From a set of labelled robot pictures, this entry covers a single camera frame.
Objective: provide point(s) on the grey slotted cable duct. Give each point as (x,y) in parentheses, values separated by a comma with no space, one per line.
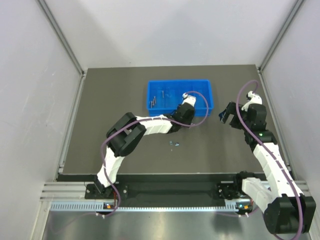
(90,206)

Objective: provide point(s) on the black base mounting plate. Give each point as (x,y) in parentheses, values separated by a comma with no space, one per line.
(213,185)

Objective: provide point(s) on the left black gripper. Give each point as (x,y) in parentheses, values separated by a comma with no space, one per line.
(180,110)

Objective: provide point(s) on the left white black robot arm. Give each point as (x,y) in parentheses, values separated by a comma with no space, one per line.
(125,135)

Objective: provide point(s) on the silver t-nut bottom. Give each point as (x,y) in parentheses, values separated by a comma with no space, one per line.
(171,143)

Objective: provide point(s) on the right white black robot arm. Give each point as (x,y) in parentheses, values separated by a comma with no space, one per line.
(285,208)

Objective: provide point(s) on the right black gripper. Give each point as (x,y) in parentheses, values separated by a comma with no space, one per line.
(231,112)

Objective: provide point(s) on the blue plastic divided bin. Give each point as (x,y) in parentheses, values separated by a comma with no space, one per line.
(173,95)

